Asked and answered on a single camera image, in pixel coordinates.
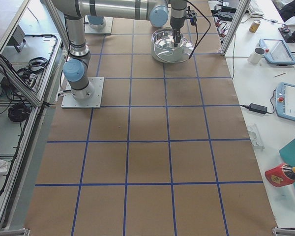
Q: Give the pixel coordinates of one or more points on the pale green steel pot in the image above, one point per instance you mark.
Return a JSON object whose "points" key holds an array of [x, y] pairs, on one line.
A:
{"points": [[163, 32]]}

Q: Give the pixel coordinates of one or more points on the far blue teach pendant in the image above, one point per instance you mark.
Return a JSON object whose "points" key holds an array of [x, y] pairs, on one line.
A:
{"points": [[277, 52]]}

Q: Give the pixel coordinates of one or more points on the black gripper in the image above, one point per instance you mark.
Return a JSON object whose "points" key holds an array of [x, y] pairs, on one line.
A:
{"points": [[176, 25]]}

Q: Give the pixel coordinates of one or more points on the clear plastic bracket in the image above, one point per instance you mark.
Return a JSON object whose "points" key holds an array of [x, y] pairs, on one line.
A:
{"points": [[255, 137]]}

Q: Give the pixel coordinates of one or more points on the white keyboard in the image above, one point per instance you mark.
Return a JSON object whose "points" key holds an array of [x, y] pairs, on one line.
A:
{"points": [[254, 10]]}

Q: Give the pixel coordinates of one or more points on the near blue teach pendant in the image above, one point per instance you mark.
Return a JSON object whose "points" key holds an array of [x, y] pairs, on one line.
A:
{"points": [[285, 101]]}

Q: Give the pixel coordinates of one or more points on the glass pot lid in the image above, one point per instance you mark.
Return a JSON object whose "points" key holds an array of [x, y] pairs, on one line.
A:
{"points": [[163, 49]]}

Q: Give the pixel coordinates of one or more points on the brown paper table mat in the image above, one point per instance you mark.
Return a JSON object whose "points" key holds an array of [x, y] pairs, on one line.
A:
{"points": [[166, 154]]}

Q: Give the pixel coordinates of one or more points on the red bottle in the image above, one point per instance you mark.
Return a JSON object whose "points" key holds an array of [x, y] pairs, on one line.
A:
{"points": [[281, 175]]}

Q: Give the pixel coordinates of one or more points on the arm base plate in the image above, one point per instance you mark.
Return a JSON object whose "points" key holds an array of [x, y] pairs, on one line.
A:
{"points": [[90, 97], [106, 30]]}

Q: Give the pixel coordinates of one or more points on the blue teach pendant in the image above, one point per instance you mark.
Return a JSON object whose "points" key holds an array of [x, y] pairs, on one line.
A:
{"points": [[285, 101], [277, 52]]}

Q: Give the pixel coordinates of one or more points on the grey metal box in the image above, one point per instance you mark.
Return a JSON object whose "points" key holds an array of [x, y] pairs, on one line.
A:
{"points": [[17, 40]]}

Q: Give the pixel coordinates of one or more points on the yellow drink can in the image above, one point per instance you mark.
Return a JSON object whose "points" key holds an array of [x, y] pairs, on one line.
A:
{"points": [[254, 26]]}

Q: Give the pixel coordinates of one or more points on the black power adapter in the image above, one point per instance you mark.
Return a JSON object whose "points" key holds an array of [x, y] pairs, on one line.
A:
{"points": [[257, 108]]}

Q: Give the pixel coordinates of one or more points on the aluminium frame post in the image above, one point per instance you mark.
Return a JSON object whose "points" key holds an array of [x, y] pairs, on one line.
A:
{"points": [[242, 7]]}

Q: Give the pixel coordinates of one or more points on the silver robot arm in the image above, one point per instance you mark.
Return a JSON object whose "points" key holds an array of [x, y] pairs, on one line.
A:
{"points": [[158, 12], [96, 22]]}

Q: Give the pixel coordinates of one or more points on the white mug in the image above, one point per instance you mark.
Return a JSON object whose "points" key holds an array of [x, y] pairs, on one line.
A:
{"points": [[256, 55]]}

